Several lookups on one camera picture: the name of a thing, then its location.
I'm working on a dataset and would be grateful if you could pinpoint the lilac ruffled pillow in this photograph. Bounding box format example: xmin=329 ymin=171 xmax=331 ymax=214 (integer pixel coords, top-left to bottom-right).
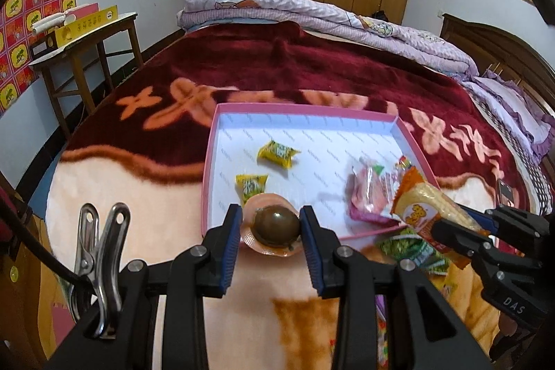
xmin=462 ymin=71 xmax=555 ymax=163

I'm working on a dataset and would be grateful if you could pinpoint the black cable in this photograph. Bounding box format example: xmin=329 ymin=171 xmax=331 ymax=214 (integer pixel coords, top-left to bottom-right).
xmin=0 ymin=175 xmax=87 ymax=288

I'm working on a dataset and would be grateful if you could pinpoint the small yellow candy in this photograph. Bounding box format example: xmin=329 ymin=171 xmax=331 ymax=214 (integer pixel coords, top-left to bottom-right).
xmin=235 ymin=174 xmax=270 ymax=206
xmin=257 ymin=140 xmax=301 ymax=169

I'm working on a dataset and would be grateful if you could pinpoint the black smartphone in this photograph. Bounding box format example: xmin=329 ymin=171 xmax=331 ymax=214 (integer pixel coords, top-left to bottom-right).
xmin=495 ymin=178 xmax=515 ymax=206

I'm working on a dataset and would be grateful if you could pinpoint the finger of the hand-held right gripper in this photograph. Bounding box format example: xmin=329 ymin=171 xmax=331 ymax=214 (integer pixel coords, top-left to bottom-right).
xmin=428 ymin=217 xmax=511 ymax=267
xmin=455 ymin=203 xmax=543 ymax=241

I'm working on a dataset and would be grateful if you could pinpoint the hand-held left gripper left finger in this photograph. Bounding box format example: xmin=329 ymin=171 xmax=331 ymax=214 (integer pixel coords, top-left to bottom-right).
xmin=43 ymin=203 xmax=244 ymax=370

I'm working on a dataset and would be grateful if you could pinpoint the wooden side table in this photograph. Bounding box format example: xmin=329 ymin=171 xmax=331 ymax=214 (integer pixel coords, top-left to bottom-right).
xmin=28 ymin=11 xmax=146 ymax=141

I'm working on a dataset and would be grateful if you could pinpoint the yellow orange snack packet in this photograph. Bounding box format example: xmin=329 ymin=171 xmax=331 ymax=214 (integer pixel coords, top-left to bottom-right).
xmin=390 ymin=166 xmax=486 ymax=267

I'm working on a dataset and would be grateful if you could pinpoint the white peach jelly pouch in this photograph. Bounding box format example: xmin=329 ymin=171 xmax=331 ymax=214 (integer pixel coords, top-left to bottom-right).
xmin=347 ymin=155 xmax=408 ymax=225

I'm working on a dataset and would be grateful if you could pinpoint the pink cardboard box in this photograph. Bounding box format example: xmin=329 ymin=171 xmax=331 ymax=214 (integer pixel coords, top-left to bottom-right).
xmin=202 ymin=102 xmax=438 ymax=241

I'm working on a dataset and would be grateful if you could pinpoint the red and cream plush blanket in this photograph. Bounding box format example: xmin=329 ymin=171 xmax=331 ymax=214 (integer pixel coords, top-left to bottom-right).
xmin=43 ymin=21 xmax=555 ymax=370

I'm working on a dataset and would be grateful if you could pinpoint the folded lilac quilt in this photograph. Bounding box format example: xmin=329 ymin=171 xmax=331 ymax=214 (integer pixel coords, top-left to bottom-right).
xmin=176 ymin=0 xmax=480 ymax=78

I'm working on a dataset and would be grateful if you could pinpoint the silver metal clip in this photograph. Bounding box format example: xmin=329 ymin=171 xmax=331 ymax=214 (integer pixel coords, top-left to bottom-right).
xmin=71 ymin=202 xmax=131 ymax=340

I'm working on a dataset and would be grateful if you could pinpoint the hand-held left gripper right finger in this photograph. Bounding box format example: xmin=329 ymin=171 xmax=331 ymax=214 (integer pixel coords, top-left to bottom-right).
xmin=299 ymin=204 xmax=493 ymax=370

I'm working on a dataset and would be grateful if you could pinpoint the orange fruit-print candy packet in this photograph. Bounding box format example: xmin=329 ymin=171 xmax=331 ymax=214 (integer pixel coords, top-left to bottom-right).
xmin=392 ymin=155 xmax=419 ymax=197

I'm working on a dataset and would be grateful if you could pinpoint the small round jelly cup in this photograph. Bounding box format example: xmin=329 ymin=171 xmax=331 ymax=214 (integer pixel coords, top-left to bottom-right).
xmin=240 ymin=193 xmax=304 ymax=257

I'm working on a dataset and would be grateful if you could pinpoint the long yellow box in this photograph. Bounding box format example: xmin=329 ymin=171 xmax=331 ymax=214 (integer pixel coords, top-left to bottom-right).
xmin=54 ymin=3 xmax=119 ymax=50

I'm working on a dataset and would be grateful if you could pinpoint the white paper roll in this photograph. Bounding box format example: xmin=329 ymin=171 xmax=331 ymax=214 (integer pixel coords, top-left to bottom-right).
xmin=29 ymin=10 xmax=72 ymax=35

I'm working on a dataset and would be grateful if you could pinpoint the green pea snack packet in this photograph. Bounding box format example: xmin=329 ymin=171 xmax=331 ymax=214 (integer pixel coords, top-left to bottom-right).
xmin=376 ymin=228 xmax=452 ymax=276

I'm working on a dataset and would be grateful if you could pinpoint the wooden headboard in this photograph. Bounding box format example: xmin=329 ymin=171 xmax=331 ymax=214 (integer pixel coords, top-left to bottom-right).
xmin=440 ymin=14 xmax=555 ymax=123

